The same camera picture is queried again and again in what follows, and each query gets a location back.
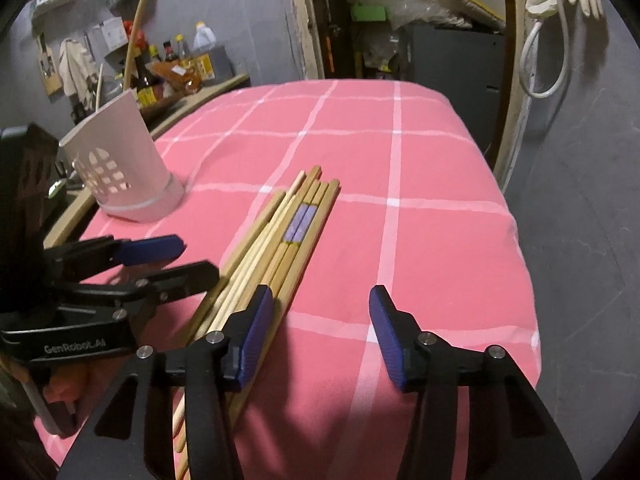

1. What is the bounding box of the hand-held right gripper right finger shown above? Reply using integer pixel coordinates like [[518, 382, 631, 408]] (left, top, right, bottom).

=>
[[369, 285, 583, 480]]

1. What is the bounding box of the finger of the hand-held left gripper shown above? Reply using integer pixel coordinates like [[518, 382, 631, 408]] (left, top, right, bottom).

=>
[[45, 234, 187, 278], [55, 260, 221, 320]]

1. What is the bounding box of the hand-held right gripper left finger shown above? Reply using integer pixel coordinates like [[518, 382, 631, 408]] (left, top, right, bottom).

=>
[[57, 284, 275, 480]]

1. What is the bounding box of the white perforated utensil holder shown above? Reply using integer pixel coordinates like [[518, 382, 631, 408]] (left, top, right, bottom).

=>
[[59, 89, 187, 224]]

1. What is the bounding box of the bundle of wooden chopsticks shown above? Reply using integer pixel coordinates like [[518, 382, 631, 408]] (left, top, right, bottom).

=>
[[172, 165, 342, 480]]

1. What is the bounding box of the person's left hand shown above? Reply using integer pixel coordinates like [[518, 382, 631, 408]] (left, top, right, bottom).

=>
[[44, 360, 93, 403]]

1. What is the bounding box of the wooden knife holder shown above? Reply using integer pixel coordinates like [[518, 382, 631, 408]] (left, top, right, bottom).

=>
[[36, 35, 63, 97]]

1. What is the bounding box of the white hanging towel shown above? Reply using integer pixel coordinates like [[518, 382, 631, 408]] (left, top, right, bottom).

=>
[[59, 40, 96, 98]]

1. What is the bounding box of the dark bottle with yellow label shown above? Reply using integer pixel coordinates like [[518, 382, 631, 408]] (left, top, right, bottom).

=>
[[134, 50, 164, 107]]

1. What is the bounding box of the orange-brown sauce packet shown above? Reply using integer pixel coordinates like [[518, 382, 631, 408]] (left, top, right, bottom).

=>
[[152, 62, 203, 94]]

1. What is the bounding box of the white square tin can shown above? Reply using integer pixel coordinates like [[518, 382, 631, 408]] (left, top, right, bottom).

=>
[[100, 17, 132, 53]]

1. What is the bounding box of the red plastic bag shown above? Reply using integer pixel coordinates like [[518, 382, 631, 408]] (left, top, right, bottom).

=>
[[125, 21, 148, 53]]

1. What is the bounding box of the long wooden pole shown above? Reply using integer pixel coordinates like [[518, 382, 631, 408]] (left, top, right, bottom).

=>
[[121, 0, 160, 92]]

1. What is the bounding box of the large plastic oil jug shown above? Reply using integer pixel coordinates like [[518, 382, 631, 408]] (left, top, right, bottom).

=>
[[191, 21, 233, 85]]

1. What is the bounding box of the black cabinet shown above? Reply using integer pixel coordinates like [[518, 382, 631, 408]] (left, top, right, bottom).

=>
[[400, 25, 506, 151]]

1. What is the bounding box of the green box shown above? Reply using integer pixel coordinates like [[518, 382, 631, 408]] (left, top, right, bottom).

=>
[[351, 2, 388, 22]]

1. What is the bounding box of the clear plastic sheet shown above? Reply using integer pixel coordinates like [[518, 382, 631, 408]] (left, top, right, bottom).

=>
[[385, 0, 473, 31]]

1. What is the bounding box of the yellow-edged flat board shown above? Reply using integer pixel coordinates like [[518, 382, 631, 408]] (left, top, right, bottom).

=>
[[430, 0, 506, 31]]

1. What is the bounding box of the wooden door frame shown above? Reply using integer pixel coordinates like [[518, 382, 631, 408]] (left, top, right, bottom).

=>
[[292, 0, 533, 191]]

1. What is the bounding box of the white flexible hose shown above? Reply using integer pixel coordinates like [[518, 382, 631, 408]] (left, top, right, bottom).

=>
[[517, 0, 572, 100]]

